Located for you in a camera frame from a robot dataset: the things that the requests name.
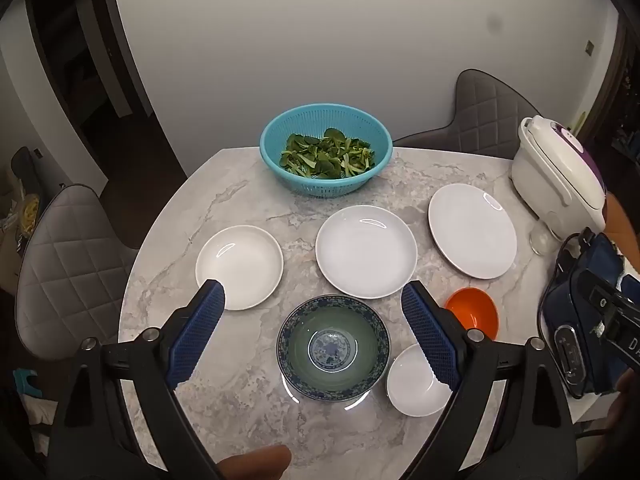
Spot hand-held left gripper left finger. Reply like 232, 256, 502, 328
37, 280, 227, 480

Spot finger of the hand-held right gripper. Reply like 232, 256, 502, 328
580, 269, 626, 333

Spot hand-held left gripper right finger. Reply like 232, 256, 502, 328
400, 280, 586, 480

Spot small white bowl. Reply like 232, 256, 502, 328
386, 343, 453, 418

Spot orange bowl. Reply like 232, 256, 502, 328
444, 287, 499, 341

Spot small deep white plate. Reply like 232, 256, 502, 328
195, 225, 284, 311

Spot blue patterned ceramic bowl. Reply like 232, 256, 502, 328
276, 295, 391, 403

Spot large deep white plate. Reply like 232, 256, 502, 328
315, 205, 418, 300

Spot person's left hand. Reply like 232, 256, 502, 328
215, 444, 292, 480

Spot navy blue electric cooker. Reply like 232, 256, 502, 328
537, 232, 636, 396

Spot orange brown object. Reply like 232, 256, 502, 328
604, 194, 640, 273

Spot clear drinking glass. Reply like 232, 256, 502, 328
529, 220, 556, 256

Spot white rice cooker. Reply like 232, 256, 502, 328
510, 115, 608, 233

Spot grey quilted chair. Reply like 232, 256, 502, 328
392, 69, 543, 158
15, 183, 141, 361

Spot teal plastic colander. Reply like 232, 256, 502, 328
259, 104, 394, 197

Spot white cloth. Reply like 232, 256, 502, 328
22, 397, 63, 433

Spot teal plastic item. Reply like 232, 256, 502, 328
14, 369, 43, 396

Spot green leafy vegetables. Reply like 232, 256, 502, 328
279, 128, 377, 179

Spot black power cable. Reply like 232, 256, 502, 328
537, 227, 596, 341

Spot dark door frame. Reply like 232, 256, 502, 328
97, 0, 188, 181

